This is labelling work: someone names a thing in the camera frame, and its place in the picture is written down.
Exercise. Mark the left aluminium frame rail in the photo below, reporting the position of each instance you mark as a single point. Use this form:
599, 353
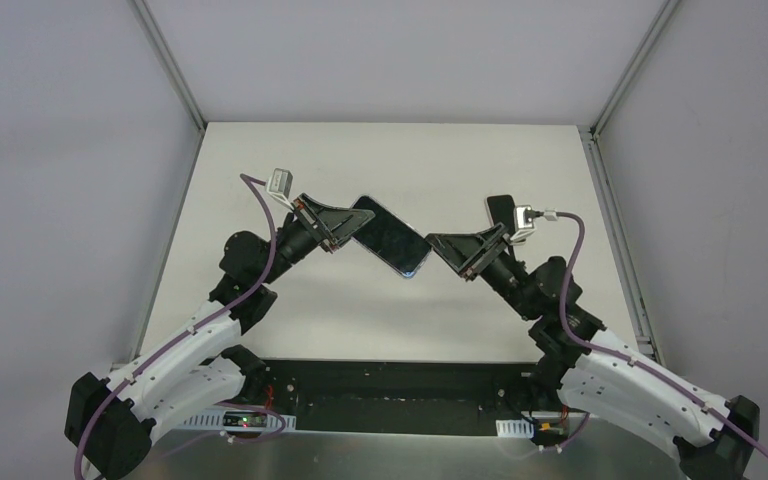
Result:
151, 127

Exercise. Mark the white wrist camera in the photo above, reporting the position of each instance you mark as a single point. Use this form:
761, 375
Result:
524, 223
279, 186

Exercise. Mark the shiny metal front panel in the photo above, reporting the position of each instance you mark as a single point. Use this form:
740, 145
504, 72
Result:
600, 452

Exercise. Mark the left white slotted cable duct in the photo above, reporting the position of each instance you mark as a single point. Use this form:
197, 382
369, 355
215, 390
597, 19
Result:
211, 420

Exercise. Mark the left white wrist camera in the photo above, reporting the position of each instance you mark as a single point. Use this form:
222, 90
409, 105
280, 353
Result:
279, 186

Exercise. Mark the left green circuit board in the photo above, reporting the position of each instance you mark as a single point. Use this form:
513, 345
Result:
245, 420

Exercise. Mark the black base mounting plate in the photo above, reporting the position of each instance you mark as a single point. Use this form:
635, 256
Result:
457, 399

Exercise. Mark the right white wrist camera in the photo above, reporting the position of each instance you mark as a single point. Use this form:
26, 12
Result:
524, 223

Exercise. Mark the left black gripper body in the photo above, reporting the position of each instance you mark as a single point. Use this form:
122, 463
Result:
316, 221

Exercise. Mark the right aluminium frame rail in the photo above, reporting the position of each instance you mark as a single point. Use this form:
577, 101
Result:
640, 140

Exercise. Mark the right circuit board orange connector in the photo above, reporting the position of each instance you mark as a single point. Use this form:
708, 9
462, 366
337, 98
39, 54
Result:
548, 433

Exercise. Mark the aluminium frame rail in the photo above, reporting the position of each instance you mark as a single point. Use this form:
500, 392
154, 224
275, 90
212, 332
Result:
640, 140
151, 127

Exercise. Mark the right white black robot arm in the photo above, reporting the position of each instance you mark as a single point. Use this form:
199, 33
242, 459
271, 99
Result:
587, 367

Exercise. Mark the white slotted cable duct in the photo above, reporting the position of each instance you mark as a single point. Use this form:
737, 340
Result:
516, 428
211, 420

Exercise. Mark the black phone with pink edge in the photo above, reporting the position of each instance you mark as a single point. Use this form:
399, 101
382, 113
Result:
500, 209

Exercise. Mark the right white slotted cable duct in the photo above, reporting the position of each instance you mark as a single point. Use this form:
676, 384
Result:
516, 428

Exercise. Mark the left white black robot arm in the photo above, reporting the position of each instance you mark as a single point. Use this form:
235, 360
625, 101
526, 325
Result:
114, 421

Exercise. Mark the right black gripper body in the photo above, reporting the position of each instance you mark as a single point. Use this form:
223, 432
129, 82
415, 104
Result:
485, 250

